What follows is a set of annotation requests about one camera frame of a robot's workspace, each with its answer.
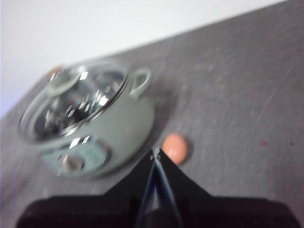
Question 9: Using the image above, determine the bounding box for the brown egg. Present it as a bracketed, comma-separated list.
[162, 133, 189, 165]

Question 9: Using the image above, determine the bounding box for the glass lid with green knob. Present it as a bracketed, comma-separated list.
[18, 58, 131, 145]

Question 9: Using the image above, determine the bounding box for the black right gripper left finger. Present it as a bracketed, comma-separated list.
[15, 149, 157, 228]

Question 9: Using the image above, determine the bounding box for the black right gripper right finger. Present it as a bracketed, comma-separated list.
[154, 148, 301, 228]

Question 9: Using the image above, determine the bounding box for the sage green electric pot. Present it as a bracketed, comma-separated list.
[21, 67, 157, 179]

